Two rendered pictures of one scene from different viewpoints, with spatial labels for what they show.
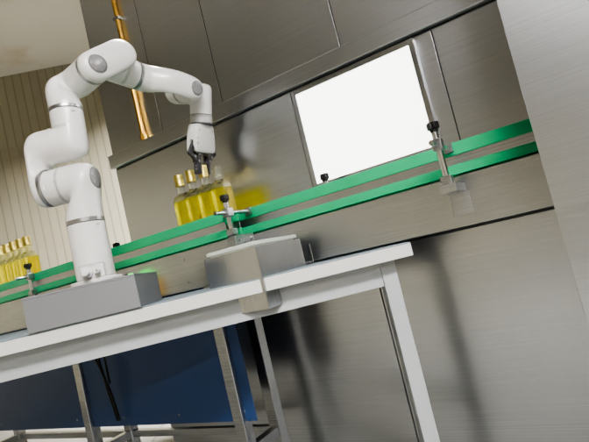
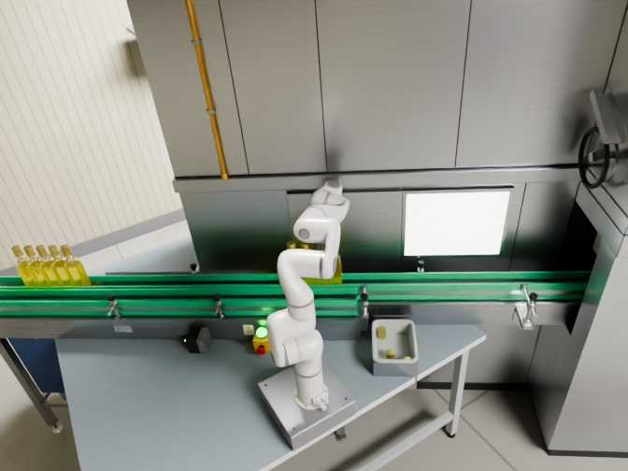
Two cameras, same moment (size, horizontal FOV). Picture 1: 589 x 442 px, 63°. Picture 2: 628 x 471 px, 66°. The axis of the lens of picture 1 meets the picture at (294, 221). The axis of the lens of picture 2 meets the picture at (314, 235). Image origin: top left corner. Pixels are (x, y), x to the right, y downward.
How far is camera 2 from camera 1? 1.78 m
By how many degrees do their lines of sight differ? 44
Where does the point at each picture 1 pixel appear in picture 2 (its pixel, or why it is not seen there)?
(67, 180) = (310, 354)
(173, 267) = not seen: hidden behind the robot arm
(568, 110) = (611, 323)
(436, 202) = (505, 311)
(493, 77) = (549, 222)
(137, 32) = (224, 66)
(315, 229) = (418, 309)
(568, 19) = not seen: outside the picture
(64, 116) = (309, 312)
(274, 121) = (381, 206)
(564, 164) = (595, 342)
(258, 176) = (353, 239)
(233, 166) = not seen: hidden behind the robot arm
